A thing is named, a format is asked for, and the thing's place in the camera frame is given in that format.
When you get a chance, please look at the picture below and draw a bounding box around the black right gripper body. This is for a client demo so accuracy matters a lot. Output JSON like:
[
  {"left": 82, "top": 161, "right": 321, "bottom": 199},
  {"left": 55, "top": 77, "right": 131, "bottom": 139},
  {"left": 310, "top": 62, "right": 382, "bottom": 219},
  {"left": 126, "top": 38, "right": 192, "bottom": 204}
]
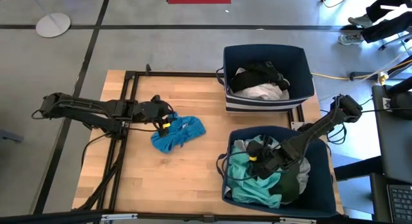
[{"left": 258, "top": 140, "right": 295, "bottom": 173}]

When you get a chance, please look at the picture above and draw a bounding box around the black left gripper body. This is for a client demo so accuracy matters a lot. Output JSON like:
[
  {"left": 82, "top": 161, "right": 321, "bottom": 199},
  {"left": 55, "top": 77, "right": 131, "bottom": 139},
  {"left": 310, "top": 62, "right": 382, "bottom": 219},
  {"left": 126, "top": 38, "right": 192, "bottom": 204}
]
[{"left": 133, "top": 95, "right": 177, "bottom": 129}]

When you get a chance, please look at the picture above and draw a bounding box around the teal garment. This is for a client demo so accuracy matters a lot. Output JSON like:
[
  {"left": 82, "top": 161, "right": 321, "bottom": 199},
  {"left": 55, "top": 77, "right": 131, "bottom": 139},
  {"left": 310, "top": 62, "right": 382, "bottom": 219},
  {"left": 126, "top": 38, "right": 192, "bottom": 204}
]
[{"left": 226, "top": 135, "right": 285, "bottom": 209}]

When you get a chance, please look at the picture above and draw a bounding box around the bright blue garment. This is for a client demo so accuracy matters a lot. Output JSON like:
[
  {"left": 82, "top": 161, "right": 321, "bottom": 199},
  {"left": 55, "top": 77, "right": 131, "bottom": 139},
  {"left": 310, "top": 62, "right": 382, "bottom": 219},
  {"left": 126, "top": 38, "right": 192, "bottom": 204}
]
[{"left": 150, "top": 115, "right": 207, "bottom": 154}]

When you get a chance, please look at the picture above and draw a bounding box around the dark green garment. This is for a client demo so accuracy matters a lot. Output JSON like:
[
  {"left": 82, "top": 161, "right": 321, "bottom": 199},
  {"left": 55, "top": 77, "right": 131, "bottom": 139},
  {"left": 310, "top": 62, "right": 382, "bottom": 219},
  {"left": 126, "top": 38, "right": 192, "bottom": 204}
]
[{"left": 269, "top": 164, "right": 301, "bottom": 205}]

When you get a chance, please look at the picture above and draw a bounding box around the large white garment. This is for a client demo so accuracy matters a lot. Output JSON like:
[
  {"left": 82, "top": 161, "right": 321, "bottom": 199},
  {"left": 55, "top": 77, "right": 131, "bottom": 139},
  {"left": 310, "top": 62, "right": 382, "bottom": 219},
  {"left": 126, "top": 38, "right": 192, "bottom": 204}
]
[{"left": 232, "top": 67, "right": 290, "bottom": 101}]

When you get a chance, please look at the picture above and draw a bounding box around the black garment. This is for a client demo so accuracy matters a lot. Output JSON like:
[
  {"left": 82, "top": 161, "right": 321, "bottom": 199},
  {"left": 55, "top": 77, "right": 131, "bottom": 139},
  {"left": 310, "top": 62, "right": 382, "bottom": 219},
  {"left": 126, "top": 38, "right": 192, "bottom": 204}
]
[{"left": 229, "top": 61, "right": 291, "bottom": 93}]

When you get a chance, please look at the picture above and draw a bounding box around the navy striped fabric bin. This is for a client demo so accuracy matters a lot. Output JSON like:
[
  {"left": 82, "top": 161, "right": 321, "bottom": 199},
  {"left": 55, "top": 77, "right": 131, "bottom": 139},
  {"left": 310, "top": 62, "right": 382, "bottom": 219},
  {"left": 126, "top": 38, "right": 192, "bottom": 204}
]
[
  {"left": 216, "top": 43, "right": 316, "bottom": 114},
  {"left": 216, "top": 125, "right": 338, "bottom": 218}
]

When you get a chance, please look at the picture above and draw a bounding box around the black desk foot bar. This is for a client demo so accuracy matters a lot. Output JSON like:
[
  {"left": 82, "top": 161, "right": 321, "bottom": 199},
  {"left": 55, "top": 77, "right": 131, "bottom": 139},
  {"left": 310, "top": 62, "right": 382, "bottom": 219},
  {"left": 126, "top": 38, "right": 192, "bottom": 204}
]
[
  {"left": 333, "top": 155, "right": 384, "bottom": 182},
  {"left": 349, "top": 55, "right": 412, "bottom": 82}
]

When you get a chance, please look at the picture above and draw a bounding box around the black desk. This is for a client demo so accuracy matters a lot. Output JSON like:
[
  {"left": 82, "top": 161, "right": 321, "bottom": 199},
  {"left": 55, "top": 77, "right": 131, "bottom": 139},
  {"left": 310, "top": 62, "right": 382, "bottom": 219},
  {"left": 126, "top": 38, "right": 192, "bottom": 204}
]
[{"left": 372, "top": 84, "right": 412, "bottom": 185}]

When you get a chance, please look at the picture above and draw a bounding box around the black rounded object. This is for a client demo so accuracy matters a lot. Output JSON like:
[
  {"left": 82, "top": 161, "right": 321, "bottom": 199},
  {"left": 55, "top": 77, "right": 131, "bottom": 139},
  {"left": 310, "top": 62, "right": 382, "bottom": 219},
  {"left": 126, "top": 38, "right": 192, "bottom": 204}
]
[{"left": 384, "top": 76, "right": 412, "bottom": 113}]

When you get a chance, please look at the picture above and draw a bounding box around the person's grey shoe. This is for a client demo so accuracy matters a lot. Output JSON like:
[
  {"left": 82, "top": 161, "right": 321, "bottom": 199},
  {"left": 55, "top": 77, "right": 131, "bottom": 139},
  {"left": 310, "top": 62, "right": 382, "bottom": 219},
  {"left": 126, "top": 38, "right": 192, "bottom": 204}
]
[
  {"left": 347, "top": 14, "right": 374, "bottom": 28},
  {"left": 337, "top": 33, "right": 364, "bottom": 46}
]

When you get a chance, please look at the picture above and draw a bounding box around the grey floor object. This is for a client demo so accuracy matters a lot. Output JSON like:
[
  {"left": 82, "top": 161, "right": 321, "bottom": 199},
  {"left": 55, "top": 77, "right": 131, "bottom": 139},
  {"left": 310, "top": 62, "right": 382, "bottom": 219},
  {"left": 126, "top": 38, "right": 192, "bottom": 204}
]
[{"left": 0, "top": 129, "right": 25, "bottom": 144}]

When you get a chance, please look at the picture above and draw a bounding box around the grey chair base leg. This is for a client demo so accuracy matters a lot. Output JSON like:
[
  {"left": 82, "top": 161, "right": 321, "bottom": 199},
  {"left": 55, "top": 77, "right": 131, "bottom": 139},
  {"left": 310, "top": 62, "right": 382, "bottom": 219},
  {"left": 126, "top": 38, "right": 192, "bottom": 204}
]
[{"left": 378, "top": 33, "right": 412, "bottom": 51}]

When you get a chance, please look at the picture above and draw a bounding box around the person's leg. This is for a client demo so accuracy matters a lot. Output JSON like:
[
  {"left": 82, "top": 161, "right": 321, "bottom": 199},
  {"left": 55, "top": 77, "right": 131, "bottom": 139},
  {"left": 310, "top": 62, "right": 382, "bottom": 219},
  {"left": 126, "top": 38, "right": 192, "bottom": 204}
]
[
  {"left": 366, "top": 0, "right": 412, "bottom": 24},
  {"left": 360, "top": 11, "right": 412, "bottom": 44}
]

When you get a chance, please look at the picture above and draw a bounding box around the black aluminium table frame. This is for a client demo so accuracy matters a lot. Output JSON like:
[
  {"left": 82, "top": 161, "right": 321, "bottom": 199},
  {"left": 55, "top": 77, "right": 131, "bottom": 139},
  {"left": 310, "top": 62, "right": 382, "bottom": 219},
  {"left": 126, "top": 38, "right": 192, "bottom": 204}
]
[{"left": 73, "top": 63, "right": 305, "bottom": 223}]

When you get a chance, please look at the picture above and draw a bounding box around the black cable bundle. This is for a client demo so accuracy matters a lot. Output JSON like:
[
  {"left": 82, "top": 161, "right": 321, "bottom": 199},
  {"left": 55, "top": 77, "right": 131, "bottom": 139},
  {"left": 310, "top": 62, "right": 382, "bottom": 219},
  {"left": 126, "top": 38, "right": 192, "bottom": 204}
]
[{"left": 320, "top": 97, "right": 412, "bottom": 146}]

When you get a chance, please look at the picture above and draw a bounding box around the long yellow cable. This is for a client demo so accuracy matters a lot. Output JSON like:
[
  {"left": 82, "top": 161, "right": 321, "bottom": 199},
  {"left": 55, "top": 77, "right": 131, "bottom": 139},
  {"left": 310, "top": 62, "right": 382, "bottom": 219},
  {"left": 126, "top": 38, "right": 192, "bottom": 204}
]
[{"left": 311, "top": 58, "right": 412, "bottom": 82}]

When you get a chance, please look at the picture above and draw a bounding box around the white cable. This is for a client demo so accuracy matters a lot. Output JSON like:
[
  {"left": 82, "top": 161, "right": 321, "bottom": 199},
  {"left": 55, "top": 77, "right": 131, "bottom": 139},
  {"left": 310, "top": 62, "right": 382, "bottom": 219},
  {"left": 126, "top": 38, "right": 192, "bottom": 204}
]
[{"left": 318, "top": 45, "right": 412, "bottom": 102}]

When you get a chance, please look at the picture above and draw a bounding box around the black bar with silver bracket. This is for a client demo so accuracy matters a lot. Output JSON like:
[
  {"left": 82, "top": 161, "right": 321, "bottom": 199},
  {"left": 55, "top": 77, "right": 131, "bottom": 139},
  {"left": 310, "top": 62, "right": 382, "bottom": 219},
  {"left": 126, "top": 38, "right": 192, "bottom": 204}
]
[{"left": 0, "top": 210, "right": 318, "bottom": 224}]

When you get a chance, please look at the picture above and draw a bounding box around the short yellow cable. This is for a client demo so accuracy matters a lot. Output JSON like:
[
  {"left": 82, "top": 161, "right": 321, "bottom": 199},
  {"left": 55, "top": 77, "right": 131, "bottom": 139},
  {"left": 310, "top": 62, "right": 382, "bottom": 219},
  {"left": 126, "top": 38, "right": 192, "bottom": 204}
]
[{"left": 321, "top": 0, "right": 355, "bottom": 9}]

